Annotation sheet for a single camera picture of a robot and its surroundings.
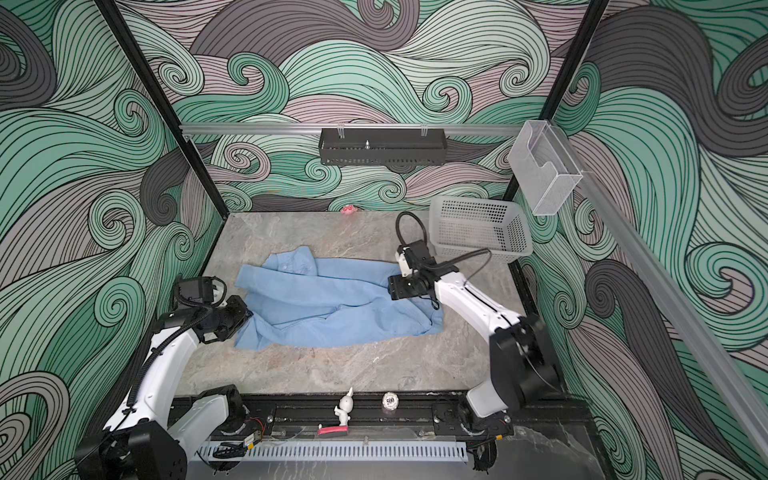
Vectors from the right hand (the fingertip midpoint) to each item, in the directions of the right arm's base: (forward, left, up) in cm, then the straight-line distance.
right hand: (399, 286), depth 87 cm
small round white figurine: (-30, +3, -3) cm, 30 cm away
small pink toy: (+39, +19, -7) cm, 44 cm away
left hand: (-8, +41, +1) cm, 42 cm away
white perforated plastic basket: (+33, -26, -10) cm, 44 cm away
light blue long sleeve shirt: (0, +34, -8) cm, 34 cm away
